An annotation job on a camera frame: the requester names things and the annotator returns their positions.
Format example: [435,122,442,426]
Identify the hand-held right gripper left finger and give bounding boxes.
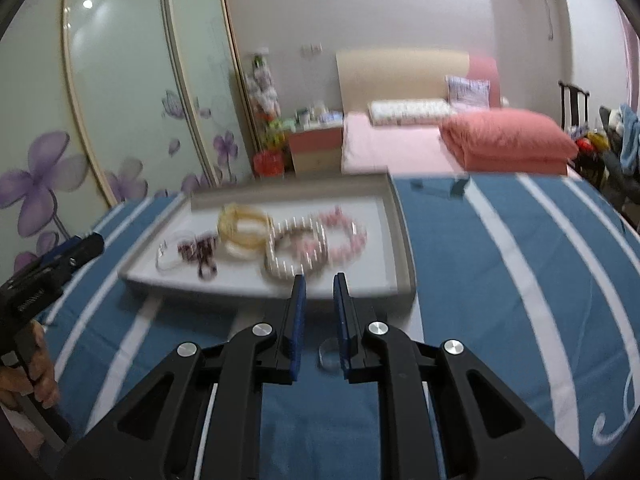
[54,273,308,480]

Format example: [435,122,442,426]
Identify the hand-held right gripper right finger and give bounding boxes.
[333,272,587,480]

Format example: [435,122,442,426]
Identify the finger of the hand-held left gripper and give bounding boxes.
[54,233,106,275]
[39,239,77,263]

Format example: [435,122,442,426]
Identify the small white pearl bead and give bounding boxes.
[318,338,347,375]

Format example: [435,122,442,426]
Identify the white pearl bracelet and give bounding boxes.
[263,217,331,282]

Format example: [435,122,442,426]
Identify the thin silver bangle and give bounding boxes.
[156,231,195,272]

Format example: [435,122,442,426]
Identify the pink bead bracelet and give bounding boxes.
[310,206,369,266]

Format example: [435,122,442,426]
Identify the grey cardboard tray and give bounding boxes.
[117,172,417,314]

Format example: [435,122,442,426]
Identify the cream bangle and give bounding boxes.
[217,203,274,261]

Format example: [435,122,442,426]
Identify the purple bead bracelet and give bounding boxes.
[179,231,219,281]

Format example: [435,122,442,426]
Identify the person's left hand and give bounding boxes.
[0,320,62,412]

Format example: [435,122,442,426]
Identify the blue striped tablecloth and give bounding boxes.
[35,172,640,480]

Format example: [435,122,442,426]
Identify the red basket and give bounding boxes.
[252,149,286,179]

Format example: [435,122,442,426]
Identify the flower print sliding wardrobe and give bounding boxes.
[0,0,262,281]

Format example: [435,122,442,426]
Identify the pink nightstand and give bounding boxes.
[287,127,346,176]

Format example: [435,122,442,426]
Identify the bed with cream headboard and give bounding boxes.
[335,49,581,177]

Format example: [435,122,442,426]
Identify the white patterned pillow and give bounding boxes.
[367,98,454,126]

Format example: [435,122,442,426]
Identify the column of plush toys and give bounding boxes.
[247,52,290,153]

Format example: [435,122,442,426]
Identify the folded pink quilt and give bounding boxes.
[438,108,580,176]

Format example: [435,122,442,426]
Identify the purple pillow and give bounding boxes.
[444,74,491,109]

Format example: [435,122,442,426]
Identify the colourful toy balls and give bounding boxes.
[572,129,609,157]

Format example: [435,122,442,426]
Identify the dark wooden chair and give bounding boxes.
[557,79,607,192]

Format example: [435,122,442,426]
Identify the pink curtain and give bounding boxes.
[619,5,640,111]

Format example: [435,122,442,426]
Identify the air conditioner hose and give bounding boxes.
[542,0,559,42]

